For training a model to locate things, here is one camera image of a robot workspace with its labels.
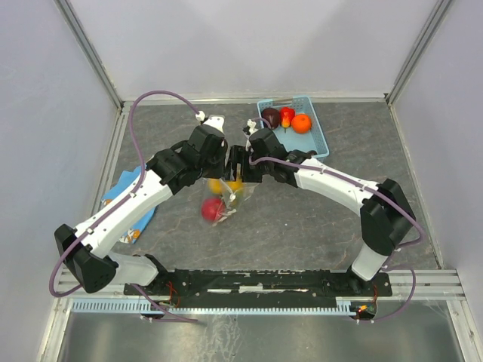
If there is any green yellow toy mango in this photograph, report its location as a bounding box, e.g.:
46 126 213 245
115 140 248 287
208 179 243 195

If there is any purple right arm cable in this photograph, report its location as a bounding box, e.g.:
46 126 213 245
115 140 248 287
247 116 426 324

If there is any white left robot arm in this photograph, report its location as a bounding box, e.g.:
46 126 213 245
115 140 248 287
54 116 227 294

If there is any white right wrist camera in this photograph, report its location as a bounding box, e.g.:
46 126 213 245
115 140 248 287
242 119 259 140

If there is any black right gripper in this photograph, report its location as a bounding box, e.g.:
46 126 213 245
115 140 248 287
220 145 272 183

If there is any light blue cable duct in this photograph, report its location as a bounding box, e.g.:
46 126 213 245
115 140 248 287
71 297 358 317

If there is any clear dotted zip top bag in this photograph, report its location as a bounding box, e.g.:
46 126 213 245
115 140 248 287
201 179 255 225

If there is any dark maroon toy fruit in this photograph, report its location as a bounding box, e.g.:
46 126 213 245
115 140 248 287
261 108 281 129

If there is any orange toy fruit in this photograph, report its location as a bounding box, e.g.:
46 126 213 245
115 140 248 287
291 114 312 134

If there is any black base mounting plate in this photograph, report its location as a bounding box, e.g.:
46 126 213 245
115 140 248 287
143 269 392 307

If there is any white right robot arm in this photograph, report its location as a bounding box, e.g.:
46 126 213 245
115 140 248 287
225 128 417 295

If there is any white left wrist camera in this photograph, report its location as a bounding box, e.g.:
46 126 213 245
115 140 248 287
195 111 225 135

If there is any red toy apple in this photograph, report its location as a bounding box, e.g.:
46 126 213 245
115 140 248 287
201 198 225 222

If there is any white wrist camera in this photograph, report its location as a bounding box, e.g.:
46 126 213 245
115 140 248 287
195 111 225 135
242 119 259 140

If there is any red yellow toy pepper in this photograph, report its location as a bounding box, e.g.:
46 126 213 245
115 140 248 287
279 107 296 130

